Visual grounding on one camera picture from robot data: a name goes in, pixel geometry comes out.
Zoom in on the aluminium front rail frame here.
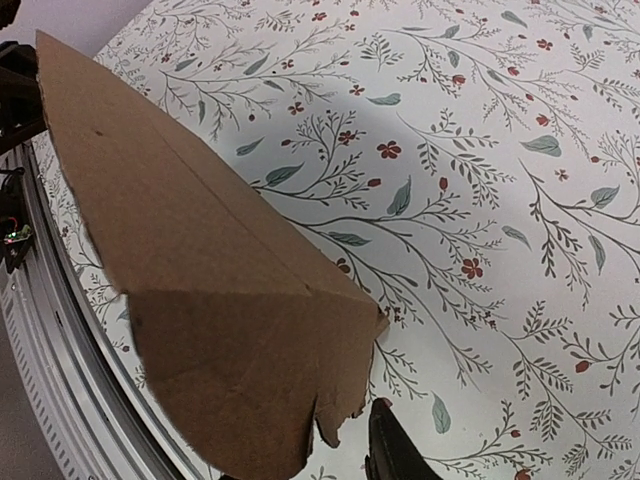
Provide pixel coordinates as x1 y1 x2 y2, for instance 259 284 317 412
1 143 218 479

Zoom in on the brown cardboard box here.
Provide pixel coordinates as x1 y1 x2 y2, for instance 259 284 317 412
36 32 388 479

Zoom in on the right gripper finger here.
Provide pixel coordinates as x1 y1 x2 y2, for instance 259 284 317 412
364 398 441 480

